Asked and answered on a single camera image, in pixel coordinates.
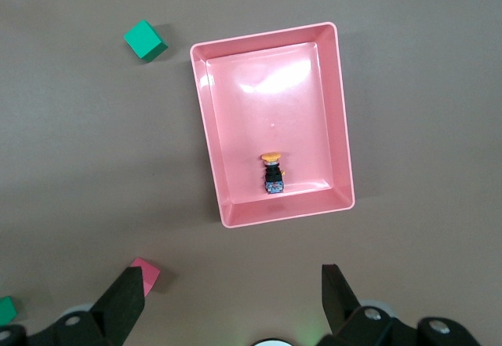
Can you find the brown table mat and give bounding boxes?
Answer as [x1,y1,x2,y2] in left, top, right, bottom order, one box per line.
[0,0,502,346]

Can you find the pink plastic tray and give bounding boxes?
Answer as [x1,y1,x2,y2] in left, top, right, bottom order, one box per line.
[189,21,356,229]

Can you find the green foam cube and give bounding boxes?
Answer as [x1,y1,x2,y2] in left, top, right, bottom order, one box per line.
[0,295,19,327]
[122,19,169,64]

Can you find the pink foam cube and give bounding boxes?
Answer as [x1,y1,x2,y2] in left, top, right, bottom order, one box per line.
[129,257,162,298]

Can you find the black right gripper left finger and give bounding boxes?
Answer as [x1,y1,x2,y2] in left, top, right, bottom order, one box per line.
[29,266,146,346]

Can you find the orange push button switch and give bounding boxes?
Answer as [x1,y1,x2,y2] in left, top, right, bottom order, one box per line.
[260,151,286,195]

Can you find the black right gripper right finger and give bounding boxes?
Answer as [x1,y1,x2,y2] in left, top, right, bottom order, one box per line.
[316,264,417,346]

